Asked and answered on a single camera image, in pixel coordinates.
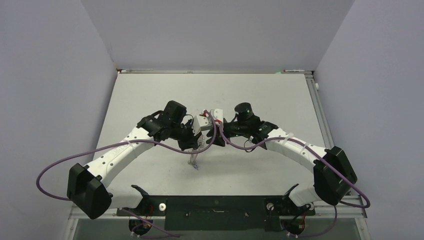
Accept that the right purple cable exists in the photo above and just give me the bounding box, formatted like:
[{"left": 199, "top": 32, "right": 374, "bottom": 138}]
[{"left": 218, "top": 124, "right": 371, "bottom": 239}]

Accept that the red white marker pen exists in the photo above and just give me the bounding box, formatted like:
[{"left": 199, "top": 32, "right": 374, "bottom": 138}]
[{"left": 283, "top": 69, "right": 306, "bottom": 74}]

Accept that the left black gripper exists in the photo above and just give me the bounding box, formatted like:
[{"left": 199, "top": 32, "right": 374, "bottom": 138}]
[{"left": 169, "top": 118, "right": 202, "bottom": 151}]

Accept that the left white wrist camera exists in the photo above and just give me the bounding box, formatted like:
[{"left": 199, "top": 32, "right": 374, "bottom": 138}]
[{"left": 192, "top": 115, "right": 213, "bottom": 136}]

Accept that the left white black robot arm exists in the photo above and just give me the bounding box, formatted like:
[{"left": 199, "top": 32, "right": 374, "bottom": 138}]
[{"left": 67, "top": 100, "right": 210, "bottom": 220}]

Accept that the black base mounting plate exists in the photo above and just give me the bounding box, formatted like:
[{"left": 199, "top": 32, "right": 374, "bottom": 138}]
[{"left": 116, "top": 195, "right": 316, "bottom": 232}]

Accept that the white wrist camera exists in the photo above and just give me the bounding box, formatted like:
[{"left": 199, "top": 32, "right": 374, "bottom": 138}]
[
  {"left": 192, "top": 115, "right": 213, "bottom": 136},
  {"left": 202, "top": 108, "right": 224, "bottom": 125}
]

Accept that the back aluminium rail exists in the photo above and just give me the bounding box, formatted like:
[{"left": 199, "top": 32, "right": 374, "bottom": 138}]
[{"left": 116, "top": 68, "right": 314, "bottom": 75}]

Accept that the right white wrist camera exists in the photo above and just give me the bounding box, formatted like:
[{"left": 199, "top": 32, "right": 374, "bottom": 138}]
[{"left": 202, "top": 108, "right": 224, "bottom": 125}]

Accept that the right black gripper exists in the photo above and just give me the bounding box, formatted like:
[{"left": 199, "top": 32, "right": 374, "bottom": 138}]
[{"left": 206, "top": 118, "right": 249, "bottom": 146}]

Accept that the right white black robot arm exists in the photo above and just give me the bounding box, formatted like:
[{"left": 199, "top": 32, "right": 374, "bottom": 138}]
[{"left": 208, "top": 102, "right": 358, "bottom": 214}]

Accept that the large silver metal keyring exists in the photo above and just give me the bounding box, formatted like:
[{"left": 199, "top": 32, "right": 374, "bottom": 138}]
[{"left": 187, "top": 135, "right": 208, "bottom": 168}]

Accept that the right aluminium side rail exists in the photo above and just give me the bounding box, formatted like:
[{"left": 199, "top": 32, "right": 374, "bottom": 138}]
[{"left": 304, "top": 73, "right": 349, "bottom": 196}]

